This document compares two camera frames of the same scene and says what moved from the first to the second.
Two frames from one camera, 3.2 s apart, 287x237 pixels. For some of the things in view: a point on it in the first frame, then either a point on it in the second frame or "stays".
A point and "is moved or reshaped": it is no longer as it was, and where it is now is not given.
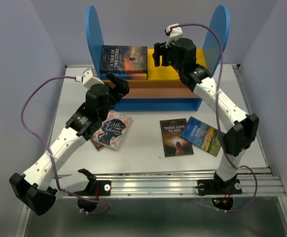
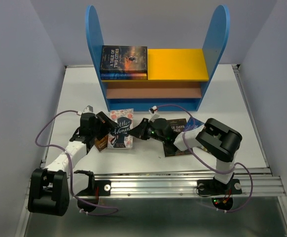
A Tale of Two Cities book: x=124 y=59 stays
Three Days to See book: x=174 y=144 stays
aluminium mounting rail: x=263 y=182 stays
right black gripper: x=159 y=50 to x=139 y=131
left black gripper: x=122 y=87 to x=107 y=126
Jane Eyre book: x=126 y=75 stays
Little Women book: x=113 y=129 is moved or reshaped
